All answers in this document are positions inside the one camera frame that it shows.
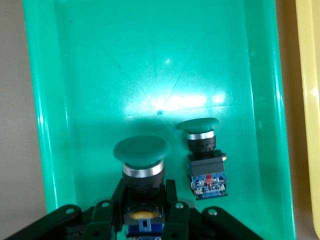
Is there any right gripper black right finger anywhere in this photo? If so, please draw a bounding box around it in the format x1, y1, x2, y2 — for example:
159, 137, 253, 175
162, 179, 191, 240

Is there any yellow plastic tray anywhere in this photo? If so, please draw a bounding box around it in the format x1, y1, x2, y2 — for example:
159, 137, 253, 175
294, 0, 320, 240

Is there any green plastic tray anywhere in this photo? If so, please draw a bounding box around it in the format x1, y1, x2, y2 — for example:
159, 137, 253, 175
21, 0, 298, 240

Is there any green push button switch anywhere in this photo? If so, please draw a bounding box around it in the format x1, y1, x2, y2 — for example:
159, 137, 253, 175
112, 134, 172, 240
175, 117, 230, 201

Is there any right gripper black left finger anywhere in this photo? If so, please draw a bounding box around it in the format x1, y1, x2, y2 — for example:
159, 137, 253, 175
82, 178, 127, 240

